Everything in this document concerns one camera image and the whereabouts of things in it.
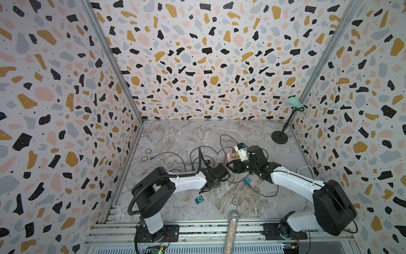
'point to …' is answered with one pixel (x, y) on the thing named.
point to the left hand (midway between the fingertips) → (219, 182)
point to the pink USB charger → (233, 153)
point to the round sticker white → (148, 151)
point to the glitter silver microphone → (231, 235)
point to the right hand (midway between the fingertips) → (232, 164)
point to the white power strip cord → (305, 166)
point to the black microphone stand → (280, 137)
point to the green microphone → (296, 103)
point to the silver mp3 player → (234, 202)
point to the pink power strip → (229, 158)
